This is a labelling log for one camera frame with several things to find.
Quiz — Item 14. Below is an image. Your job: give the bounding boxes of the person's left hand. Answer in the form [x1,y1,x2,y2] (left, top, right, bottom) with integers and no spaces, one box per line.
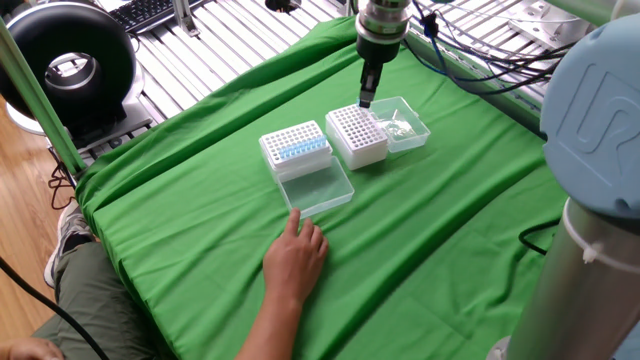
[0,337,66,360]

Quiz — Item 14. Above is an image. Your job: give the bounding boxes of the black floor cable loop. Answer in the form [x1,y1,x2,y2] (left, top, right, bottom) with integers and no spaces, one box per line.
[47,147,77,211]

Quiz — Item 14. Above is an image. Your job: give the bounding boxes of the thin black cable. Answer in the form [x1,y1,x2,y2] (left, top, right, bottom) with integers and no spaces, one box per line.
[0,255,110,360]

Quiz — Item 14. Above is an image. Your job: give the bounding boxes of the green cloth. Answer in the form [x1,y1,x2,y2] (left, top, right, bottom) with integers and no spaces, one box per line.
[74,14,569,360]

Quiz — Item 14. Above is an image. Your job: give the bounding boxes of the grey aluminium frame rail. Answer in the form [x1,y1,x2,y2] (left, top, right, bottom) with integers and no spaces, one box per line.
[404,29,549,139]

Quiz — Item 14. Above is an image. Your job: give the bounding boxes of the silver frame foot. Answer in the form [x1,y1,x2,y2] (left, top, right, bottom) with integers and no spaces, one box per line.
[172,0,201,39]

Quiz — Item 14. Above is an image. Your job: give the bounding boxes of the black round ring fan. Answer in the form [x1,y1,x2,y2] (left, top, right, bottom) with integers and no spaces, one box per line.
[0,1,154,151]

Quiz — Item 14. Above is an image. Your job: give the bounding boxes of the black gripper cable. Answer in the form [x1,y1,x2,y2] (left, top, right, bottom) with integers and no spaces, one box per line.
[402,0,576,96]

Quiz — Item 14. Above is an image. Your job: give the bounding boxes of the white rack with many tips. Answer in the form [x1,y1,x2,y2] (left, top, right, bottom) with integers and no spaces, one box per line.
[324,103,390,171]

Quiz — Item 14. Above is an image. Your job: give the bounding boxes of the green tinted frame post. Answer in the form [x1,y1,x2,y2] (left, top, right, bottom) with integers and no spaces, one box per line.
[0,14,87,177]

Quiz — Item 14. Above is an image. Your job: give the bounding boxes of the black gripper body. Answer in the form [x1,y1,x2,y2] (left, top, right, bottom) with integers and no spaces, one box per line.
[355,34,404,77]

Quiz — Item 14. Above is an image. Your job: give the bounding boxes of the grey white sneaker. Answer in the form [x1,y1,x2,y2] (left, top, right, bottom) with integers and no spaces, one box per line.
[42,199,95,289]

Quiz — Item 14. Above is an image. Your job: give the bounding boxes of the silver perforated mounting plate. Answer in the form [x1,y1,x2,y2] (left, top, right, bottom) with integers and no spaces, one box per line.
[507,0,596,51]

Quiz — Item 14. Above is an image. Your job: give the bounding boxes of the black keyboard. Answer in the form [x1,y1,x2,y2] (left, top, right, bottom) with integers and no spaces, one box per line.
[108,0,201,35]

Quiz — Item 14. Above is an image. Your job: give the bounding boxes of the person's right hand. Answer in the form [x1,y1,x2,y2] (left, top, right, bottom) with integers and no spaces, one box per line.
[262,207,330,306]

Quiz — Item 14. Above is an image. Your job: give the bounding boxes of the thick black cable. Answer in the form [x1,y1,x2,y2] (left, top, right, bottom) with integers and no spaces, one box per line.
[517,217,562,257]

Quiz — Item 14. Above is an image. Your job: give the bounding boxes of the white tip rack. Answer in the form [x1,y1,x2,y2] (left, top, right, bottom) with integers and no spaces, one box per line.
[258,119,334,184]

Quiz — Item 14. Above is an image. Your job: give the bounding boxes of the clear plastic rack lid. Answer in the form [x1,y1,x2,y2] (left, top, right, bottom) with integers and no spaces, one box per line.
[368,95,432,154]
[276,155,356,220]

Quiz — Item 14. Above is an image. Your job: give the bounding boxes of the olive green trousers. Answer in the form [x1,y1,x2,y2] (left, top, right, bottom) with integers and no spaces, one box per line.
[32,242,161,360]

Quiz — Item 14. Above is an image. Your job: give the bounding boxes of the silver round wrist coupling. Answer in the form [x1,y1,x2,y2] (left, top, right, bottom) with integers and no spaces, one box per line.
[354,0,412,46]

